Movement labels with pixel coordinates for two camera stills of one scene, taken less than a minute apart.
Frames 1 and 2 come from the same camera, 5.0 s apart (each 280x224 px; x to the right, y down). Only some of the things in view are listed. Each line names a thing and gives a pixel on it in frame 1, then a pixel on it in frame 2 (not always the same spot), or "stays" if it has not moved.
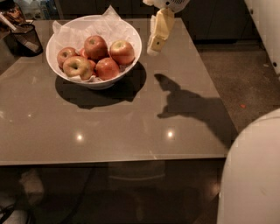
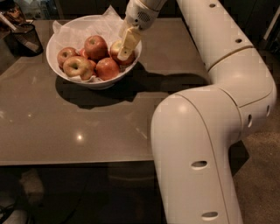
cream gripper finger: (150, 3) to (124, 26)
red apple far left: (64, 53) stays
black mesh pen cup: (24, 41) stays
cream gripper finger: (161, 24) to (130, 40)
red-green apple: (122, 52) stays
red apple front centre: (107, 68) stays
